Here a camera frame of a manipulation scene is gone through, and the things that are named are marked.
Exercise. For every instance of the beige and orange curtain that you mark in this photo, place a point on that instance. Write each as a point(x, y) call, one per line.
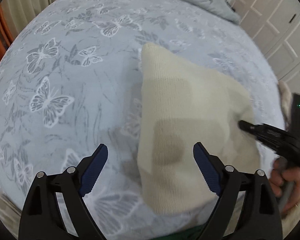
point(15, 10)

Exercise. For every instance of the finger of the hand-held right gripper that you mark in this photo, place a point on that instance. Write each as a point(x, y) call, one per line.
point(262, 128)
point(272, 143)

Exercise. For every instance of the cream knit cardigan red buttons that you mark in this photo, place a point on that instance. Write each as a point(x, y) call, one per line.
point(190, 130)

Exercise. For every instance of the bed with butterfly sheet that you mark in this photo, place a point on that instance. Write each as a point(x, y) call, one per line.
point(77, 80)

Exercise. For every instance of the cream fluffy cloth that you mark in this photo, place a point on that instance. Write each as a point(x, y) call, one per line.
point(285, 100)

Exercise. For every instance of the person's right hand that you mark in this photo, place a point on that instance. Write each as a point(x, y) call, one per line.
point(287, 180)

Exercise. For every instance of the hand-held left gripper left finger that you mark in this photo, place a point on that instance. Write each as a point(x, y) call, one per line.
point(93, 172)

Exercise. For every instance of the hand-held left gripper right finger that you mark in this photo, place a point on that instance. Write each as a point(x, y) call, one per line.
point(207, 170)

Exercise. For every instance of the white wardrobe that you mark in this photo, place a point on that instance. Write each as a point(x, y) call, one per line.
point(272, 17)

